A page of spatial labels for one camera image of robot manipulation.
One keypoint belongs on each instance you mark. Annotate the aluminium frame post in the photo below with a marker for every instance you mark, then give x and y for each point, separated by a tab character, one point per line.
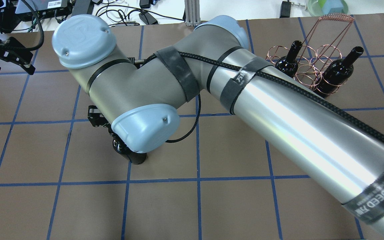
192	13

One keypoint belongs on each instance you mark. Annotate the copper wire wine basket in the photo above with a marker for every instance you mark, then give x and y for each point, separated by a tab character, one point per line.
312	62

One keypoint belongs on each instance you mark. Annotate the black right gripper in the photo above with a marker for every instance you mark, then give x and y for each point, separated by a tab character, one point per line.
136	157

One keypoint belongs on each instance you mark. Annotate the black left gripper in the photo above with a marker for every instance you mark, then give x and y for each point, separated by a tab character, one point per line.
3	56

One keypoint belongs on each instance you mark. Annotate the green bowl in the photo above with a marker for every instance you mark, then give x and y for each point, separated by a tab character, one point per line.
323	7

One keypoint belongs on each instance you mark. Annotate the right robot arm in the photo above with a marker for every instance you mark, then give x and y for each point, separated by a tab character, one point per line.
342	154

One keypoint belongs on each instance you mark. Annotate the black power adapter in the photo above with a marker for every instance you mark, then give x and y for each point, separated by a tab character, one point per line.
82	7

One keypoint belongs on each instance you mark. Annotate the dark glass wine bottle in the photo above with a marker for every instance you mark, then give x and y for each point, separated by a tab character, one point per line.
121	148

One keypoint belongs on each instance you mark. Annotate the dark bottle in basket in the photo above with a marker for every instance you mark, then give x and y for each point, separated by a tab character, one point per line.
337	73
289	64

